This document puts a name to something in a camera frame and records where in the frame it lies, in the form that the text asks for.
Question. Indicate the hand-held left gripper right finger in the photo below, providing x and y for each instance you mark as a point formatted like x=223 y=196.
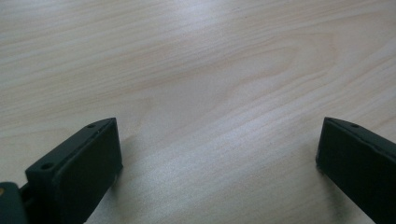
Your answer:
x=358 y=165

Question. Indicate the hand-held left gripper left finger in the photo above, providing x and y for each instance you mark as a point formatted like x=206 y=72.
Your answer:
x=81 y=168

